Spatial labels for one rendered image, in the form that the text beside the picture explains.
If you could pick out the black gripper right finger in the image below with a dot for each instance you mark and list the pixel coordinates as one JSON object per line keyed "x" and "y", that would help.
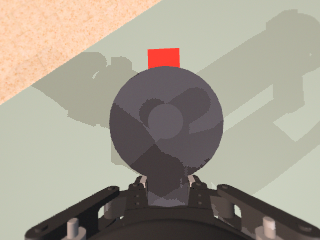
{"x": 259, "y": 220}

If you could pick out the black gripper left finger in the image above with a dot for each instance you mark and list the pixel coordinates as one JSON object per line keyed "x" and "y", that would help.
{"x": 80, "y": 221}

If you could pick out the red kettle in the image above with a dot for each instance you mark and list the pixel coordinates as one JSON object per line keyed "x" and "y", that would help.
{"x": 166, "y": 123}

